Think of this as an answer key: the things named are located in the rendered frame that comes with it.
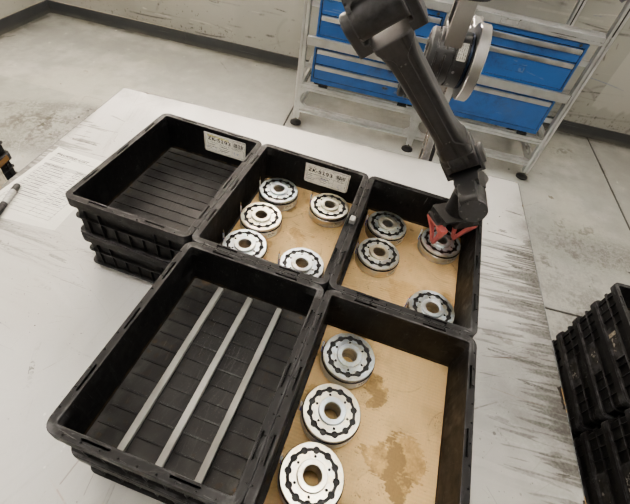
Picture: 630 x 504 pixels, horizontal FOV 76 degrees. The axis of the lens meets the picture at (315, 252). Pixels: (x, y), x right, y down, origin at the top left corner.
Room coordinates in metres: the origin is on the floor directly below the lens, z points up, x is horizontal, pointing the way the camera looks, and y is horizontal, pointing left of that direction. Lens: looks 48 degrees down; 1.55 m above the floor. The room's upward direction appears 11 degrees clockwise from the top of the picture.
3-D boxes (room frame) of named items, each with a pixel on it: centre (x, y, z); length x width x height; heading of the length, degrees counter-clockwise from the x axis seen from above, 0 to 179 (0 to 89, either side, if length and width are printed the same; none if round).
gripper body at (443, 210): (0.76, -0.31, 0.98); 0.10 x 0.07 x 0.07; 117
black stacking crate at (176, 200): (0.76, 0.37, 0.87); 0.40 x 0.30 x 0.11; 170
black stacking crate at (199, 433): (0.31, 0.15, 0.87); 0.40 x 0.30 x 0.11; 170
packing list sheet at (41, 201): (0.84, 0.80, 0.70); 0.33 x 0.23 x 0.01; 176
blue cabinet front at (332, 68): (2.61, -0.10, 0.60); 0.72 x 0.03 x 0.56; 86
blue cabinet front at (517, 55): (2.55, -0.90, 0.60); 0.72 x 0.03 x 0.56; 86
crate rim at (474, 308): (0.66, -0.22, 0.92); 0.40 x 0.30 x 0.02; 170
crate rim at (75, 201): (0.76, 0.37, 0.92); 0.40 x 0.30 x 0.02; 170
